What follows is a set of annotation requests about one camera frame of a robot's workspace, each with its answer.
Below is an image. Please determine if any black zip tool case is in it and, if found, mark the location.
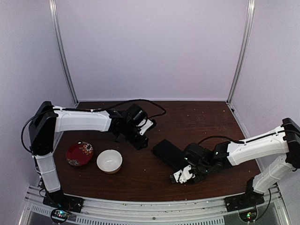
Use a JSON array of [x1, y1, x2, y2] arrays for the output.
[[152, 139, 188, 172]]

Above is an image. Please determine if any white ceramic bowl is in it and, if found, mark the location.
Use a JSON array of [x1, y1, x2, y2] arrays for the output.
[[97, 150, 123, 174]]

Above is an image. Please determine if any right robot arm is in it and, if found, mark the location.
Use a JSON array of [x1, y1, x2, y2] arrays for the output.
[[173, 118, 300, 207]]

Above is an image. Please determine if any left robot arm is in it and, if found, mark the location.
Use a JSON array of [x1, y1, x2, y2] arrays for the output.
[[29, 101, 155, 208]]

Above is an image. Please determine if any red floral plate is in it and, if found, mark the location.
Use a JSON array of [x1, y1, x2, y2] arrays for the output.
[[65, 142, 94, 166]]

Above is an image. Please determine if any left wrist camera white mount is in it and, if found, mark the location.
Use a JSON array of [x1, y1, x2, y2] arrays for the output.
[[137, 119, 157, 135]]

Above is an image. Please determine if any aluminium front rail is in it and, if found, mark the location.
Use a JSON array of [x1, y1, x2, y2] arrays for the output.
[[18, 182, 289, 225]]

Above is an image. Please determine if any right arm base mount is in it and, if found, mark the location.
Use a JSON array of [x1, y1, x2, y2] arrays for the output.
[[224, 179, 264, 223]]

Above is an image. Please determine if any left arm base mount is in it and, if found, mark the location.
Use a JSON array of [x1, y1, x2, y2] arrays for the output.
[[42, 188, 84, 225]]

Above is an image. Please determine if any left aluminium frame post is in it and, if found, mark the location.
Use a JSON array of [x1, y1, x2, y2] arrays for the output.
[[49, 0, 79, 105]]

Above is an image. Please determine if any aluminium frame post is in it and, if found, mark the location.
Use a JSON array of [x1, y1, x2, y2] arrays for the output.
[[49, 0, 79, 105], [226, 0, 255, 105]]

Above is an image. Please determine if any right aluminium frame post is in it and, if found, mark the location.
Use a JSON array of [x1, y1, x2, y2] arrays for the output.
[[226, 0, 255, 105]]

